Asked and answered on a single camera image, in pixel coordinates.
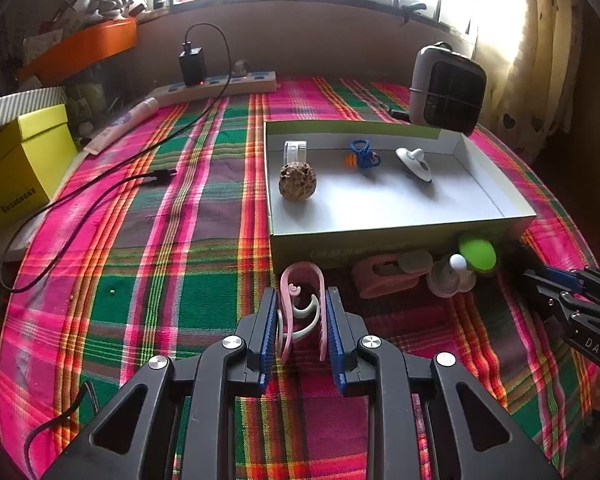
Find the pink white plastic clip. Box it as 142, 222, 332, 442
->
276, 261, 327, 363

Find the white ball in round case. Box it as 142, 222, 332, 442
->
426, 254, 477, 298

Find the white tape roll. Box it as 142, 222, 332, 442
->
283, 140, 308, 165

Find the white plug on strip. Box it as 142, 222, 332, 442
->
232, 60, 251, 78

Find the pink white cream tube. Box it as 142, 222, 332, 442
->
84, 98, 159, 155

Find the grey portable heater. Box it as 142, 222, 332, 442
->
408, 41, 486, 136

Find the plaid pink green tablecloth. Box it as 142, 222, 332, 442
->
0, 77, 595, 474

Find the large brown walnut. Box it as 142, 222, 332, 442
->
278, 162, 317, 202

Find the orange plastic tray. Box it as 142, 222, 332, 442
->
17, 18, 137, 86

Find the yellow cardboard box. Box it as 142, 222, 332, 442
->
0, 104, 78, 232

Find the striped white box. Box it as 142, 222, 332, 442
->
0, 87, 67, 128

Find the cream patterned curtain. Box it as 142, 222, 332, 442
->
474, 0, 583, 164

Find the black charger cable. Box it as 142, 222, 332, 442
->
0, 22, 233, 295

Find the white round knob device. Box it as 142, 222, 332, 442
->
394, 148, 432, 183

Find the green white cardboard box tray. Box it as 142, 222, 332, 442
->
263, 119, 536, 272

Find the green round lid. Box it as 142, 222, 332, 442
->
458, 232, 498, 274

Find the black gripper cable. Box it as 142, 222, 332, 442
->
23, 381, 102, 480

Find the white power strip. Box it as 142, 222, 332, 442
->
147, 70, 277, 107

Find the black charger adapter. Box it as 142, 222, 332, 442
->
178, 40, 207, 87

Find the blue orange small toy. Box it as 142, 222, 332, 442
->
344, 139, 381, 170

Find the pink holder with grey stone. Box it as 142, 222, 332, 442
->
351, 249, 434, 299

